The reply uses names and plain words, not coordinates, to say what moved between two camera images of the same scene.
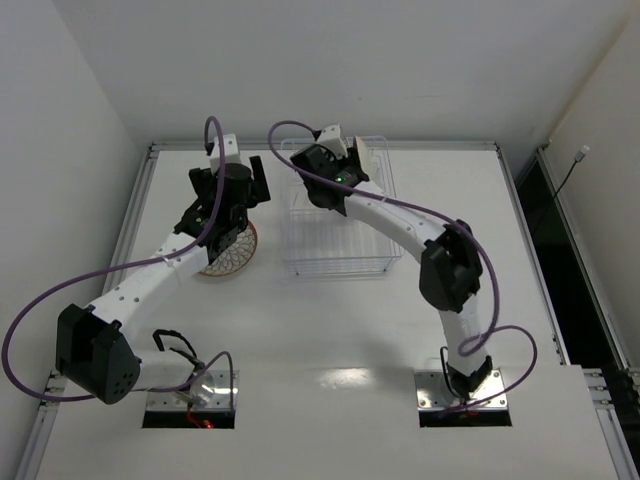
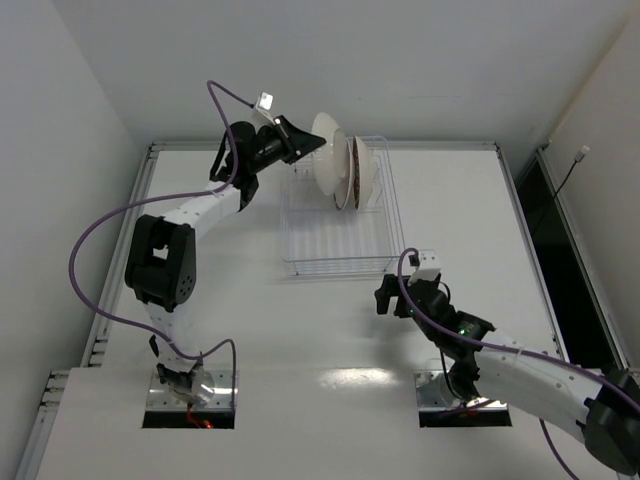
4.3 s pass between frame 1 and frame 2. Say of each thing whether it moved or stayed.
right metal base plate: stayed
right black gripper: moved
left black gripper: moved
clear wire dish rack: stayed
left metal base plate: stayed
